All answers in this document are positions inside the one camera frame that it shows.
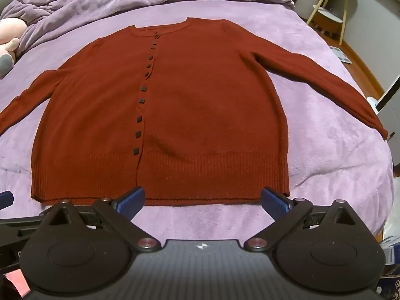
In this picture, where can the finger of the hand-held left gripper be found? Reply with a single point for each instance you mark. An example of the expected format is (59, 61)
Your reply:
(5, 199)

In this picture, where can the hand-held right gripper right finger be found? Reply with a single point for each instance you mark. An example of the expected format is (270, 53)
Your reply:
(275, 203)

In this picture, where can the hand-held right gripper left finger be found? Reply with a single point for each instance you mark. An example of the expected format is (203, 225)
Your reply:
(131, 202)

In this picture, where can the red knit button cardigan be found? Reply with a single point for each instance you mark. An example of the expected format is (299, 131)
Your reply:
(203, 106)

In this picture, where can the pink cloth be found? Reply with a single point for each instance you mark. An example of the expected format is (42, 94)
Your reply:
(17, 281)

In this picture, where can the purple bed sheet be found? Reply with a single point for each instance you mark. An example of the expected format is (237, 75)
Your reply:
(328, 153)

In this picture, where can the blue box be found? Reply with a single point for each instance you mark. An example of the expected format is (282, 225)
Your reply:
(393, 253)

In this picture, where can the dark patterned box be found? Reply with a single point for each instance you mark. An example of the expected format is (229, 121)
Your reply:
(390, 287)

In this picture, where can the white appliance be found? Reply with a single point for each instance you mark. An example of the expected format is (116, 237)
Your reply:
(386, 98)

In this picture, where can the pink plush toy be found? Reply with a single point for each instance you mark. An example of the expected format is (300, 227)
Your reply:
(8, 37)

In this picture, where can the purple duvet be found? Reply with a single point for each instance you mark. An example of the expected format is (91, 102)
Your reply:
(125, 0)

